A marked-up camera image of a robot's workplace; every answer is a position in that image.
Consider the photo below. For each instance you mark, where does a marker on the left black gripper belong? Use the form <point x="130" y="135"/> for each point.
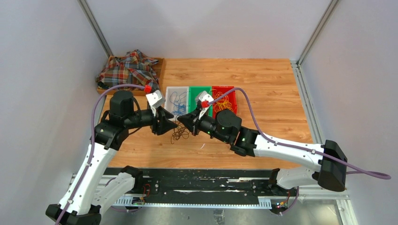
<point x="164" y="124"/>

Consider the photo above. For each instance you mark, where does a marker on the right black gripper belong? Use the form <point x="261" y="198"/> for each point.
<point x="192" y="122"/>

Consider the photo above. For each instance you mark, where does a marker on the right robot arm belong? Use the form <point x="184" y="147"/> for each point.
<point x="321" y="164"/>

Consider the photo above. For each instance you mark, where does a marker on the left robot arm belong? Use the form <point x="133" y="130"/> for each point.
<point x="99" y="146"/>

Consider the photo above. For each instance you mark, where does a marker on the white plastic bin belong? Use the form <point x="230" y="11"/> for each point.
<point x="177" y="100"/>

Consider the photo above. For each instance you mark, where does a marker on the green plastic bin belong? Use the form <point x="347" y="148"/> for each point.
<point x="194" y="91"/>

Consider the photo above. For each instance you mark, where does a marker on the red plastic bin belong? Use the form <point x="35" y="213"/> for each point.
<point x="227" y="102"/>

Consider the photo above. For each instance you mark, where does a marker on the wooden tray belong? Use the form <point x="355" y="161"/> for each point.
<point x="159" y="68"/>

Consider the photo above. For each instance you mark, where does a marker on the plaid cloth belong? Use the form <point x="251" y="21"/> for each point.
<point x="132" y="68"/>

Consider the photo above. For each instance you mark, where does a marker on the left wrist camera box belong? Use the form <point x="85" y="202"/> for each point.
<point x="155" y="100"/>

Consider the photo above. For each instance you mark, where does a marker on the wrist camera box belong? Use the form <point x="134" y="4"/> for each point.
<point x="204" y="100"/>
<point x="155" y="100"/>

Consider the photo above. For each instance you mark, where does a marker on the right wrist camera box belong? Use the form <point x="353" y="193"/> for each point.
<point x="204" y="100"/>

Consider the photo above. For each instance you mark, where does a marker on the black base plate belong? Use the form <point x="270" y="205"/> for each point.
<point x="230" y="187"/>

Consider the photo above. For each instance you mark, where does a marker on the aluminium rail frame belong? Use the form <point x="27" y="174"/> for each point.
<point x="312" y="205"/>

